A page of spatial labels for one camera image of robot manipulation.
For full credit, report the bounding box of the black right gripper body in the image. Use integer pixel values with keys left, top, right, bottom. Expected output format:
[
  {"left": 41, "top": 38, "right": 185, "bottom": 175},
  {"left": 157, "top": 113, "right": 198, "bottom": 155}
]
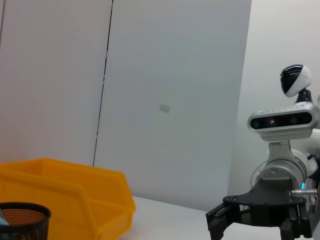
[{"left": 222, "top": 178, "right": 308, "bottom": 227}]

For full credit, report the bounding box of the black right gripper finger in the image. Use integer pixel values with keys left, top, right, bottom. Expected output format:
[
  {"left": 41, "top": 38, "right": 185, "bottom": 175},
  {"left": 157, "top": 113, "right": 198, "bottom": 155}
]
[
  {"left": 205, "top": 201, "right": 241, "bottom": 240},
  {"left": 278, "top": 202, "right": 314, "bottom": 240}
]

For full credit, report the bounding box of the black mesh pen holder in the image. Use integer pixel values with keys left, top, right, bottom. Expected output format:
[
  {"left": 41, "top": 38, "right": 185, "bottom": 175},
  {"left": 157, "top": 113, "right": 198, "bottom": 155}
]
[{"left": 0, "top": 202, "right": 52, "bottom": 240}]

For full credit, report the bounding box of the white humanoid robot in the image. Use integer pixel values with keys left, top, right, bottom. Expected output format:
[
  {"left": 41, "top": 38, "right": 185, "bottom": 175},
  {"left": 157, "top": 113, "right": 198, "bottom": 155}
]
[{"left": 279, "top": 64, "right": 320, "bottom": 106}]

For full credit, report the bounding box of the yellow plastic bin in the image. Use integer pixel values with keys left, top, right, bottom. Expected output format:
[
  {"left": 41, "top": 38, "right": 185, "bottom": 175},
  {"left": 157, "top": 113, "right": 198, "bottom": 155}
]
[{"left": 0, "top": 157, "right": 137, "bottom": 240}]

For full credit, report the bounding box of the right gripper cable with plug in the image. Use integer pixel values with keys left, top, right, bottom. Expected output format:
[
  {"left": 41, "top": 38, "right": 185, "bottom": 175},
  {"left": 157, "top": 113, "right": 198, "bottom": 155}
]
[{"left": 291, "top": 188, "right": 320, "bottom": 213}]

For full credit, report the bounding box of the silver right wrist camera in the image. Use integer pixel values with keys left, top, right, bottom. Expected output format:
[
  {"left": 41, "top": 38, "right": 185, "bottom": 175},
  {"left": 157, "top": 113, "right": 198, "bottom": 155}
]
[{"left": 247, "top": 102, "right": 320, "bottom": 143}]

